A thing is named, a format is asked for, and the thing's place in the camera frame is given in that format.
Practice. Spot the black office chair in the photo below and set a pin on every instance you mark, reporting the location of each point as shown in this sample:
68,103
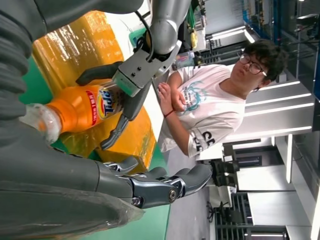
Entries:
222,172
220,212

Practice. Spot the black framed glasses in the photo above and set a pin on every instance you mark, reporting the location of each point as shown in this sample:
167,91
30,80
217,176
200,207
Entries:
253,68

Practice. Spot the ceiling light strip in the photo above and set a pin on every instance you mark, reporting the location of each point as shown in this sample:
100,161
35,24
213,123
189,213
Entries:
277,110
269,133
280,99

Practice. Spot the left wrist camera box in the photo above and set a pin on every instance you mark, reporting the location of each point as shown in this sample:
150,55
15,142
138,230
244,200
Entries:
135,71

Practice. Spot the green table mat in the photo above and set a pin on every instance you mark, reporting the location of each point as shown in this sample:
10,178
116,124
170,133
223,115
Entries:
149,228

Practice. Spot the person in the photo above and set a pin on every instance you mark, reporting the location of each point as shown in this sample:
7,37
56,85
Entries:
212,109

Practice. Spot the teal labelled clear bottle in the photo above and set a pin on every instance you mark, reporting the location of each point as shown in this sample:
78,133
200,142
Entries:
185,60

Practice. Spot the yellow plastic sheet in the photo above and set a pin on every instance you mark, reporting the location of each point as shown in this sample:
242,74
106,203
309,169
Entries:
75,43

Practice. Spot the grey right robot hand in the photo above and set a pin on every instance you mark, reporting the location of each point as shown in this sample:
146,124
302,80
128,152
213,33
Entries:
50,179

